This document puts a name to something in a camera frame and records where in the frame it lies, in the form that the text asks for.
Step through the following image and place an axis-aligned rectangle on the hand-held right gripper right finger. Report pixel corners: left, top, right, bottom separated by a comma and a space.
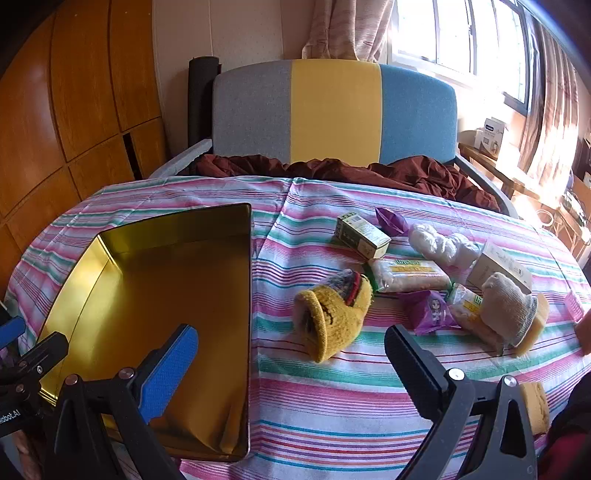
384, 324, 539, 480

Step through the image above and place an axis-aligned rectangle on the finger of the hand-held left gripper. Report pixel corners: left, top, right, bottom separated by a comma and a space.
0, 316, 27, 352
17, 331, 70, 398

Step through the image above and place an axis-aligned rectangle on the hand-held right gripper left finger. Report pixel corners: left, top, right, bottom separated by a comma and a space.
44, 324, 199, 480

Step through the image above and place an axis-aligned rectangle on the purple packet with figure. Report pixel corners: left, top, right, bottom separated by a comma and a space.
398, 290, 455, 335

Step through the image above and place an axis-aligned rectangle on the rice snack packet green label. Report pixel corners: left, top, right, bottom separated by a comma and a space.
368, 258, 452, 294
447, 283, 505, 355

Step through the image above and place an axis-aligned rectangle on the gold tin box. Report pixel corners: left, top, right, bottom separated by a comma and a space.
36, 202, 254, 462

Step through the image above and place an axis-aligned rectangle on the yellow knitted sock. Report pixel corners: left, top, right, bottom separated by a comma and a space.
294, 270, 374, 363

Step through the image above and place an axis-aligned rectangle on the white knitted sock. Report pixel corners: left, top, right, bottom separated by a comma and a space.
480, 272, 540, 349

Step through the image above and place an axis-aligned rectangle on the clear plastic bag bundle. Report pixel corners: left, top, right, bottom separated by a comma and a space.
409, 223, 481, 268

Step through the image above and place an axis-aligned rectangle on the beige cardboard box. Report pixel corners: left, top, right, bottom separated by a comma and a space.
466, 239, 533, 294

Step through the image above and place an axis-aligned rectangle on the small green box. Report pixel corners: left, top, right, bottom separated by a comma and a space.
335, 212, 392, 259

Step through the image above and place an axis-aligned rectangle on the plain purple packet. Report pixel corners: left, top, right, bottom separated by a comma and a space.
375, 207, 411, 238

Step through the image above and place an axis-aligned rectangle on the striped tablecloth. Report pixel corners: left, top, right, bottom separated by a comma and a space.
4, 175, 591, 480

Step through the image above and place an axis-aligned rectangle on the pink hair roller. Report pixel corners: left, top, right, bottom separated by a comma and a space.
564, 291, 587, 324

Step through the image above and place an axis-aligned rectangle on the person's dark clothing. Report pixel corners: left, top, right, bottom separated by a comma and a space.
538, 383, 591, 480

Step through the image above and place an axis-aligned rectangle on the dark red cloth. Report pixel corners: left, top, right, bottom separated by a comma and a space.
191, 154, 502, 213

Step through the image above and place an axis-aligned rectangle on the wooden side table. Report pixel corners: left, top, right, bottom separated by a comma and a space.
457, 141, 542, 200

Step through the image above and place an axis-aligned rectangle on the white box with blue label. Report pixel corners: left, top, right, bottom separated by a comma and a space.
475, 117, 509, 155

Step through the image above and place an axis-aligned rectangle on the wooden wardrobe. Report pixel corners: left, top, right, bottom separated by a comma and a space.
0, 0, 169, 296

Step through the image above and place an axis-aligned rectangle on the grey yellow blue chair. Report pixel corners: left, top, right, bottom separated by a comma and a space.
148, 59, 519, 217

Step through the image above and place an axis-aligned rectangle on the black rolled mat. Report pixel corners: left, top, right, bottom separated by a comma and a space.
187, 55, 221, 149

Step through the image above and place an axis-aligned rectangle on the beige patterned curtain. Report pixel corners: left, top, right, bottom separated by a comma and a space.
302, 0, 395, 63
517, 14, 583, 185

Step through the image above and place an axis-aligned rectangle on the window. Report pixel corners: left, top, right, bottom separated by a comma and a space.
392, 0, 541, 112

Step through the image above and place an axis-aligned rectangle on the wire rack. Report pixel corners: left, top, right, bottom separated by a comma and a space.
540, 182, 591, 261

